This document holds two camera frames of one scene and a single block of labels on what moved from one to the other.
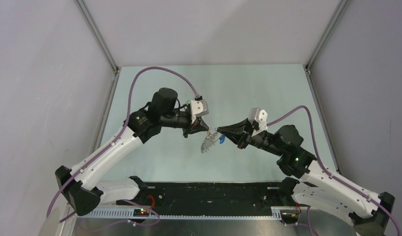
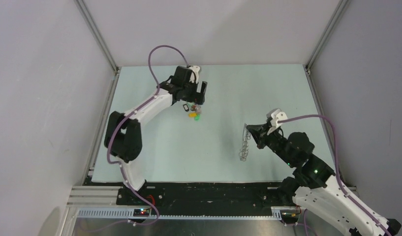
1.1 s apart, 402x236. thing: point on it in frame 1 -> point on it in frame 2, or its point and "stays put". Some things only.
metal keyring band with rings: (210, 139) -> (244, 151)
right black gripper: (245, 130) -> (259, 131)
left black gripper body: (184, 121) -> (190, 93)
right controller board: (290, 214) stays put
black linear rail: (213, 195) stays put
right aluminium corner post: (334, 18) stays put
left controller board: (141, 212) stays put
